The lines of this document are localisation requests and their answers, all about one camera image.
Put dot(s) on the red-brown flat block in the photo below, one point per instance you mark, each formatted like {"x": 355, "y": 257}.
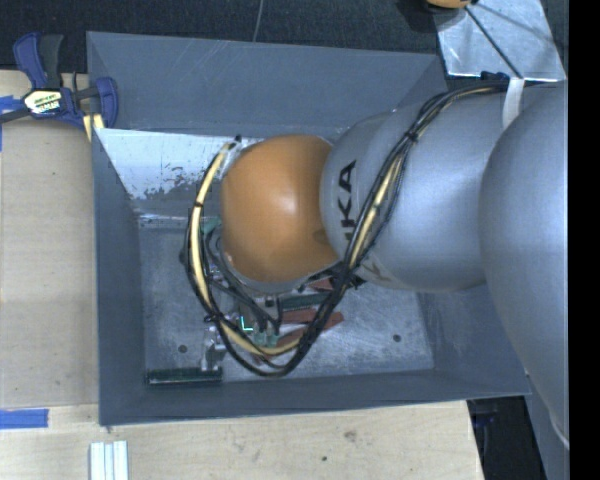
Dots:
{"x": 296, "y": 316}
{"x": 324, "y": 283}
{"x": 289, "y": 342}
{"x": 333, "y": 320}

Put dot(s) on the dark green flat block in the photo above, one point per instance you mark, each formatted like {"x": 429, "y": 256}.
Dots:
{"x": 305, "y": 300}
{"x": 180, "y": 375}

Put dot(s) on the grey metal bin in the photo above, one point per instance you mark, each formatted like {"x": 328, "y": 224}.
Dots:
{"x": 180, "y": 83}

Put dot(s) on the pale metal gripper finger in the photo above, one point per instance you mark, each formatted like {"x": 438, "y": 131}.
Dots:
{"x": 214, "y": 355}

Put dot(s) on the pale wood flat board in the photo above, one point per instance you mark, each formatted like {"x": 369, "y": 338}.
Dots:
{"x": 45, "y": 268}

